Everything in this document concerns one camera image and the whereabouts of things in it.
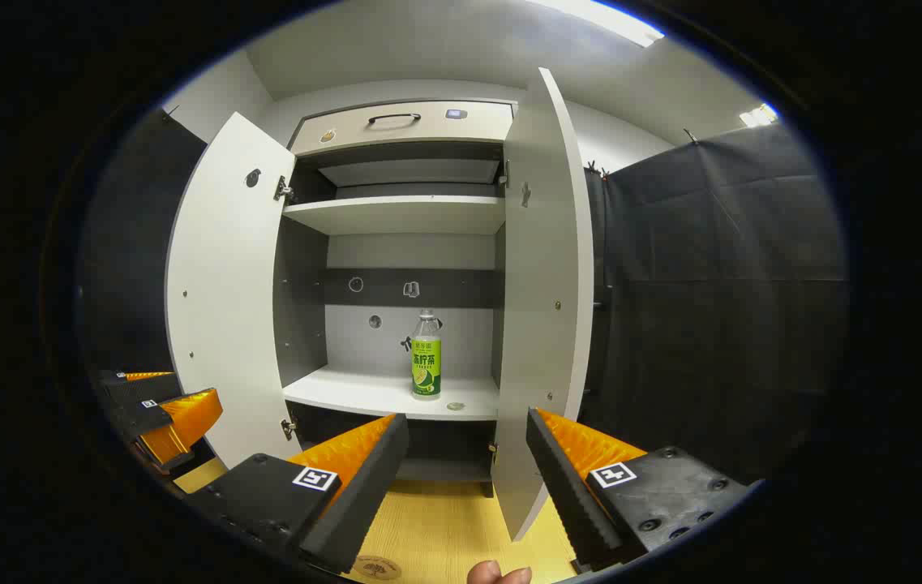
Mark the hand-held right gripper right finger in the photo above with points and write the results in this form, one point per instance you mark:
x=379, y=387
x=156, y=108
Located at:
x=566, y=495

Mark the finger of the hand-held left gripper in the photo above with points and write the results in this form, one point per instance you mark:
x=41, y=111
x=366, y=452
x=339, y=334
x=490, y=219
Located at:
x=185, y=422
x=140, y=388

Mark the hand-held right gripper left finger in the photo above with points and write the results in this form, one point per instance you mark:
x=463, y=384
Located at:
x=363, y=495

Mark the white cabinet door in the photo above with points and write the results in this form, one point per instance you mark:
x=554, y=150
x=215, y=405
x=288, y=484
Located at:
x=542, y=324
x=225, y=284

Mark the green label plastic bottle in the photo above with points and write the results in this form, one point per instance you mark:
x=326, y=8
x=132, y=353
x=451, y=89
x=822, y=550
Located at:
x=426, y=365

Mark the metal door hinge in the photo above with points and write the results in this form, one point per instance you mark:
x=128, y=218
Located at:
x=289, y=427
x=493, y=450
x=503, y=173
x=284, y=191

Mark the white cabinet shelf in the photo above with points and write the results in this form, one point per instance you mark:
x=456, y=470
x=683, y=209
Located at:
x=347, y=393
x=396, y=215

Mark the beige cabinet drawer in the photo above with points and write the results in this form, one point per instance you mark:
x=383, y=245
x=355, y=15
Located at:
x=477, y=130

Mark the black backdrop cloth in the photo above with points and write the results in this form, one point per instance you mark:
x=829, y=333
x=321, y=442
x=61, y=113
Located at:
x=712, y=284

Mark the small ceiling light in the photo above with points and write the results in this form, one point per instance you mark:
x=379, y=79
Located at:
x=756, y=116

